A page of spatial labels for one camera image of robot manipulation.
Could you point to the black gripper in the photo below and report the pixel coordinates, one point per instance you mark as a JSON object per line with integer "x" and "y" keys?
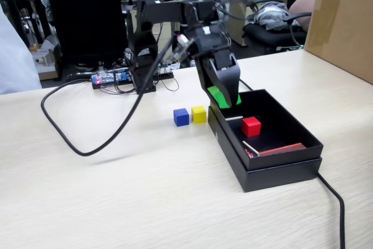
{"x": 208, "y": 43}

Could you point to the green wooden cube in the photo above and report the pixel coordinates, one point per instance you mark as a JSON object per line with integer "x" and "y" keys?
{"x": 223, "y": 103}

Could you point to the blue wooden cube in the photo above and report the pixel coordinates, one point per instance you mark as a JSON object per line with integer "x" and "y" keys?
{"x": 180, "y": 117}

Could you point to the red wooden cube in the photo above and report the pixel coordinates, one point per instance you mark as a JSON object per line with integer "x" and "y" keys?
{"x": 250, "y": 126}

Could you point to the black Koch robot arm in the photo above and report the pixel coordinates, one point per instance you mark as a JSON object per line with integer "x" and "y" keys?
{"x": 163, "y": 7}

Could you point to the black open box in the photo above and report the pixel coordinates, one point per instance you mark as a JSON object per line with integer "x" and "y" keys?
{"x": 279, "y": 177}
{"x": 285, "y": 158}

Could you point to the seated person in black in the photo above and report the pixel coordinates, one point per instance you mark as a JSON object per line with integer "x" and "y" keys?
{"x": 303, "y": 7}

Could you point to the large cardboard box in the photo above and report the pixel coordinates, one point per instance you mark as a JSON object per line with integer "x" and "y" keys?
{"x": 344, "y": 27}

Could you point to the small open cardboard box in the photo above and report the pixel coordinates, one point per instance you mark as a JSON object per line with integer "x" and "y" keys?
{"x": 48, "y": 71}

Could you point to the yellow wooden cube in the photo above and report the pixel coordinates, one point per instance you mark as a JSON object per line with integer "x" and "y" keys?
{"x": 198, "y": 115}

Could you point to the white thin stick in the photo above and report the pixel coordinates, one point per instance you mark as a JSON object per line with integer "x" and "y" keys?
{"x": 234, "y": 117}

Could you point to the beige drawer cabinet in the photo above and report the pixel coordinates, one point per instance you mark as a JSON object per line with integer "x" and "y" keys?
{"x": 166, "y": 31}
{"x": 236, "y": 27}

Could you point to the black armrest office chair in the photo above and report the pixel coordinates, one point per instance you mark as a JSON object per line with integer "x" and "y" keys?
{"x": 262, "y": 34}

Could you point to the wooden thin stick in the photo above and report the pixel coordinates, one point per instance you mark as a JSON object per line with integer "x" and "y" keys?
{"x": 250, "y": 147}

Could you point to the small red pieces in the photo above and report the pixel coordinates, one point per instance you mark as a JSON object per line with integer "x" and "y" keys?
{"x": 248, "y": 153}

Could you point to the grey clothing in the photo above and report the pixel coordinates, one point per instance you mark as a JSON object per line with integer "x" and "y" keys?
{"x": 271, "y": 15}

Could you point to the orange red flat plank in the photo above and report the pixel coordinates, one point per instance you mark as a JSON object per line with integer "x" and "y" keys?
{"x": 282, "y": 149}

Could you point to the white small carton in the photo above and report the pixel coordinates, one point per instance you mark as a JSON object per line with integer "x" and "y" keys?
{"x": 40, "y": 60}

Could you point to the person in white shirt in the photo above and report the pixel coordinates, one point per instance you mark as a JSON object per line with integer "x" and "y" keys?
{"x": 14, "y": 56}

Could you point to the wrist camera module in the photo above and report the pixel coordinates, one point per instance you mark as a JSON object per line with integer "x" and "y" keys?
{"x": 183, "y": 45}

